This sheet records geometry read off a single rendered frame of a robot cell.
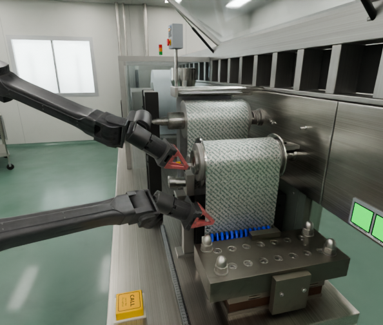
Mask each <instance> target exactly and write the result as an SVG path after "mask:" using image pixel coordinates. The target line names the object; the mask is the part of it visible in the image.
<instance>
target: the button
mask: <svg viewBox="0 0 383 325"><path fill-rule="evenodd" d="M115 315H116V320H123V319H129V318H133V317H139V316H143V315H144V312H143V303H142V290H136V291H129V292H125V293H118V294H117V295H116V312H115Z"/></svg>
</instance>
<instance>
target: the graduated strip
mask: <svg viewBox="0 0 383 325"><path fill-rule="evenodd" d="M159 226H160V230H161V235H162V240H163V243H164V249H165V252H166V257H167V260H168V265H169V269H170V273H171V277H172V282H173V287H174V290H175V296H176V299H177V304H178V307H179V313H180V316H181V320H182V325H191V322H190V318H189V315H188V310H187V307H186V303H185V300H184V295H183V292H182V288H181V284H180V281H179V276H178V273H177V269H176V266H175V262H174V259H173V254H172V250H171V247H170V243H169V240H168V236H167V233H166V228H165V225H164V224H163V225H159Z"/></svg>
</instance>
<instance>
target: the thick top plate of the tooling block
mask: <svg viewBox="0 0 383 325"><path fill-rule="evenodd" d="M302 229H303V228H302ZM302 229H297V230H289V231H281V232H280V237H272V238H267V239H259V240H254V241H252V240H251V239H250V238H249V237H241V238H236V239H227V240H223V241H214V242H212V243H213V251H212V252H210V253H204V252H202V251H201V244H194V262H195V265H196V267H197V271H198V272H199V276H200V278H201V281H202V284H203V286H204V289H205V292H206V294H207V297H208V300H209V302H210V303H213V302H219V301H222V300H228V299H234V298H238V297H244V296H248V295H254V294H258V293H264V292H267V291H271V282H272V276H274V275H280V274H284V273H291V272H294V271H301V270H308V271H309V272H310V273H311V280H310V283H312V282H318V281H324V280H328V279H334V278H338V277H344V276H346V275H347V272H348V267H349V262H350V257H348V256H347V255H346V254H345V253H344V252H343V251H341V250H340V249H338V248H337V247H336V248H337V251H336V253H337V254H336V256H334V257H330V256H327V255H325V254H323V252H322V249H323V247H324V244H325V243H326V240H327V238H325V237H324V236H323V235H322V234H320V233H319V232H318V231H317V230H316V229H315V228H314V232H313V233H314V236H313V237H307V236H304V235H303V234H302V233H301V232H302ZM220 255H223V256H225V258H226V260H227V263H228V274H227V275H225V276H218V275H216V274H215V273H214V268H215V263H216V260H217V257H218V256H220Z"/></svg>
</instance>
